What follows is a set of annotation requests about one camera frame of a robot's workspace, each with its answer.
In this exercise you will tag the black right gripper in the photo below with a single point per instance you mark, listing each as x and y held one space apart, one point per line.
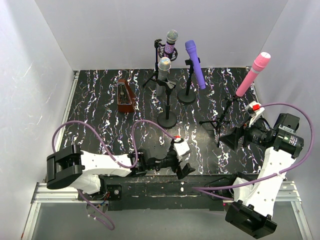
241 135

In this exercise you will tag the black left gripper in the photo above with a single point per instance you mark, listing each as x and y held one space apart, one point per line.
181 168

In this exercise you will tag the small black tripod stand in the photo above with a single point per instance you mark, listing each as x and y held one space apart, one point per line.
220 121

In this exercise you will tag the black round-base stand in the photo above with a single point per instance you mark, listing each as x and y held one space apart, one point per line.
186 96
167 119

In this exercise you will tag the pink microphone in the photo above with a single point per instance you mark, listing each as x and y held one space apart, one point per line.
258 65

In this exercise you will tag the silver microphone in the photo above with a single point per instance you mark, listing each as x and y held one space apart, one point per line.
164 66

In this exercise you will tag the purple plastic microphone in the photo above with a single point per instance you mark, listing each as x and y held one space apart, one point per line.
191 49

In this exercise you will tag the purple glitter microphone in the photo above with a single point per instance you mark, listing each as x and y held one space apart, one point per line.
169 50

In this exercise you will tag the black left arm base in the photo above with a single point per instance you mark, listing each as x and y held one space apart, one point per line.
111 192

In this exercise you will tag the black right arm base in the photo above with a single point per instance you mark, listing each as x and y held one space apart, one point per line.
227 180

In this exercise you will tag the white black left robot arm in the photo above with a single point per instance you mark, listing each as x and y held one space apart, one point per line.
73 167

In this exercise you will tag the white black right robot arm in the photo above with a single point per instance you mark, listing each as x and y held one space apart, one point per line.
253 205

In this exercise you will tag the tall black tripod stand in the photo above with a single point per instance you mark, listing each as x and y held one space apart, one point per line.
158 48

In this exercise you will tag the brown wooden metronome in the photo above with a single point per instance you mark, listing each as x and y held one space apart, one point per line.
125 97

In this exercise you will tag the aluminium table rail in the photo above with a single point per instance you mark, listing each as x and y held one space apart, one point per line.
157 206

